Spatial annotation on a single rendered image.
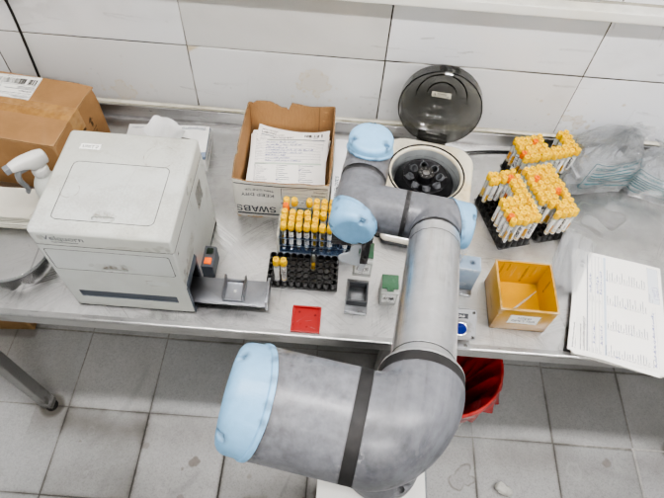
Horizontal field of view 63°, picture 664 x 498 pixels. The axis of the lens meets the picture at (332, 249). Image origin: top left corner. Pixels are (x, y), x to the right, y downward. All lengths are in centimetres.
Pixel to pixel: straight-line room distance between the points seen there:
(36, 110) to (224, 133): 49
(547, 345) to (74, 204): 108
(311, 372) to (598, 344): 98
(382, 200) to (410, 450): 41
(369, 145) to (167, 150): 51
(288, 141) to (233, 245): 34
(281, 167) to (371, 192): 68
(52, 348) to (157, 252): 136
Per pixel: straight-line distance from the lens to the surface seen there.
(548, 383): 236
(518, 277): 141
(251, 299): 128
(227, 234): 143
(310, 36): 147
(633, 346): 146
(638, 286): 156
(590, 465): 232
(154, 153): 122
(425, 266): 71
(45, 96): 163
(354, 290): 132
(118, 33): 160
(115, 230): 111
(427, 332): 62
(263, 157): 150
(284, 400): 52
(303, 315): 129
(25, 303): 146
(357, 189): 83
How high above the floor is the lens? 203
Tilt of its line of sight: 56 degrees down
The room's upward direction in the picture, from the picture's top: 5 degrees clockwise
